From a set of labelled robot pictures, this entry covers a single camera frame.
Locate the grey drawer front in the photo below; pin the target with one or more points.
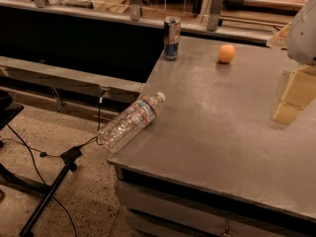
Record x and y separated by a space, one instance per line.
158 214

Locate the orange fruit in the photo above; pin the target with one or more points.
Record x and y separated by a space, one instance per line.
226 53

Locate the clear plastic water bottle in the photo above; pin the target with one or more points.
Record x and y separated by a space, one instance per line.
115 134

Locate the silver blue energy drink can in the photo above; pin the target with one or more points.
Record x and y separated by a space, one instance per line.
172 30

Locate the black floor stand leg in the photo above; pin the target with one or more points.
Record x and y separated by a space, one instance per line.
69 157

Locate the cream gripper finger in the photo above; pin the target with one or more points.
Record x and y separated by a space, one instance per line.
299 92
279 40

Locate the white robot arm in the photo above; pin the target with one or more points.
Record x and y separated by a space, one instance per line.
299 39

